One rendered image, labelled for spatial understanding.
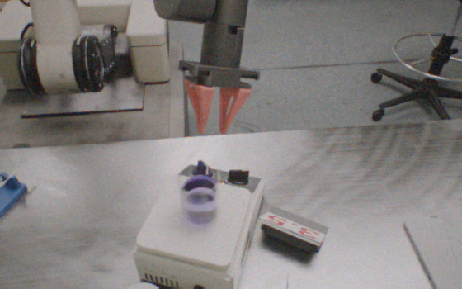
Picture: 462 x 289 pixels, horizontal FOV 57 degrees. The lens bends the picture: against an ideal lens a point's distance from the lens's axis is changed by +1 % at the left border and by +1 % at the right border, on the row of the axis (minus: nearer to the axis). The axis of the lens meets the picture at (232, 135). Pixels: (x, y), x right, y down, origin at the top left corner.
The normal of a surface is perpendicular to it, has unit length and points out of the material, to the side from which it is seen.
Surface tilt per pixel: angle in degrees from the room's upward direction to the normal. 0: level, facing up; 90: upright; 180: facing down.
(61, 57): 44
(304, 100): 0
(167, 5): 67
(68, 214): 0
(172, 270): 90
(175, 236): 0
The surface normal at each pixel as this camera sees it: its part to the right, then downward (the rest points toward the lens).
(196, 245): 0.00, -0.74
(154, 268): -0.26, 0.65
